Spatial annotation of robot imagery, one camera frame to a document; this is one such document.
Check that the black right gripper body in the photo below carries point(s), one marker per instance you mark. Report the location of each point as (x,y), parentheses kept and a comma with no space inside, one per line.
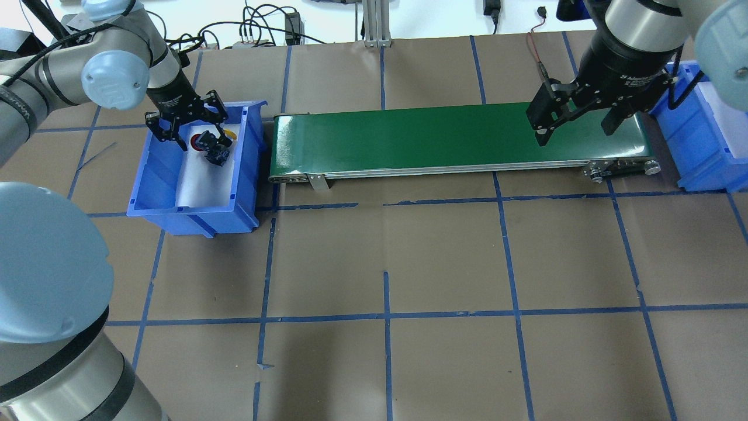
(624,66)

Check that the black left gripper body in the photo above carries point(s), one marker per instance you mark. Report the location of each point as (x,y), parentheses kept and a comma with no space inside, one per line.
(170,93)

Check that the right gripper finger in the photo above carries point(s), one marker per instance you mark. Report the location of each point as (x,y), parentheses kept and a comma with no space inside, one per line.
(620,109)
(555,104)

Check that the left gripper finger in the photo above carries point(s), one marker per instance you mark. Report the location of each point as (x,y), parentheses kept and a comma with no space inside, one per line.
(211,109)
(165,128)

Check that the red push button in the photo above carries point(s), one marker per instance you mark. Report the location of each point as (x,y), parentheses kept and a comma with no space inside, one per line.
(204,141)

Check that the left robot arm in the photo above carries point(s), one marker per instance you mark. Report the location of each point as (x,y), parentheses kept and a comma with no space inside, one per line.
(58,363)

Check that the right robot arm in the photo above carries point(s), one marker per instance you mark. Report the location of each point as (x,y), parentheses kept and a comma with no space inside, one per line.
(718,29)

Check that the white foam in left bin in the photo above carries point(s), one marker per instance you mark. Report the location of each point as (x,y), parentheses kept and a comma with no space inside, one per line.
(202,184)

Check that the white foam in bin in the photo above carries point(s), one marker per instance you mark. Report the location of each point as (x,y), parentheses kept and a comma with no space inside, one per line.
(731,122)
(202,184)

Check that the green conveyor belt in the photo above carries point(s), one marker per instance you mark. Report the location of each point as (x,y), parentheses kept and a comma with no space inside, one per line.
(321,147)

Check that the blue bin on left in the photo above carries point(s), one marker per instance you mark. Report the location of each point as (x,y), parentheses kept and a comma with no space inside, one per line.
(154,189)

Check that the blue bin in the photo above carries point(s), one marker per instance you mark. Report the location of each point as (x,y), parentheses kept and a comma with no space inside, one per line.
(154,189)
(697,147)

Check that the blue bin on right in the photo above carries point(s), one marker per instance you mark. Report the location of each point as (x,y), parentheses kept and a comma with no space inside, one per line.
(697,147)

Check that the white foam in right bin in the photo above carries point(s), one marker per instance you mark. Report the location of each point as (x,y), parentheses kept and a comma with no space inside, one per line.
(731,122)

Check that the black power adapter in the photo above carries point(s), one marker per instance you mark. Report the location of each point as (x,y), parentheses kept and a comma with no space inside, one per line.
(293,28)

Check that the aluminium frame post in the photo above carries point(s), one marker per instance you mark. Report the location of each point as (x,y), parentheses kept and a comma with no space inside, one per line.
(376,23)

